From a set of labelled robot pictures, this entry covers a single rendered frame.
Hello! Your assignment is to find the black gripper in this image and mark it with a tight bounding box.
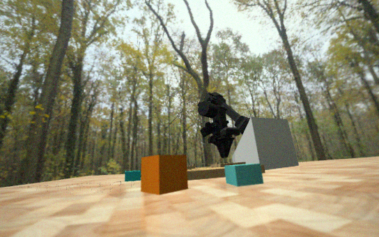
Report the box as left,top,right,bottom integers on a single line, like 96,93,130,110
208,118,240,158

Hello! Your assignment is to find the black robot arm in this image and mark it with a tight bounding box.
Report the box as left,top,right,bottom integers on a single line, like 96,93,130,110
198,92,250,137

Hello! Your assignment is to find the teal square block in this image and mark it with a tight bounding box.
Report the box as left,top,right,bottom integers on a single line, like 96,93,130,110
224,163,264,187

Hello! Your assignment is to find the orange-brown block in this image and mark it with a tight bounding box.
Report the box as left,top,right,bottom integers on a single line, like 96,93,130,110
141,155,188,195

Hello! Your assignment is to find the cyan cube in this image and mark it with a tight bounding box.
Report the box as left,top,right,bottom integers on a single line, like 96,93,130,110
125,171,141,182

